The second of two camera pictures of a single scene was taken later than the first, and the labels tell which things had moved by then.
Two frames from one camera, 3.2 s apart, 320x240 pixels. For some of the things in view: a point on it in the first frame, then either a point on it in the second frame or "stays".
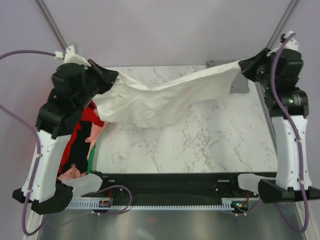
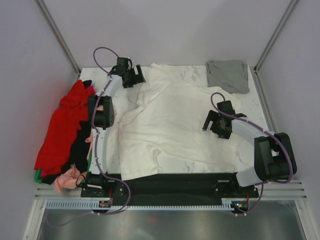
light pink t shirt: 72,172 stays
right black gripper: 248,66 -> 213,116
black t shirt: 80,154 stays
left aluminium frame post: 41,5 stays
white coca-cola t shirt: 127,103 -> 165,133
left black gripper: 107,77 -> 138,79
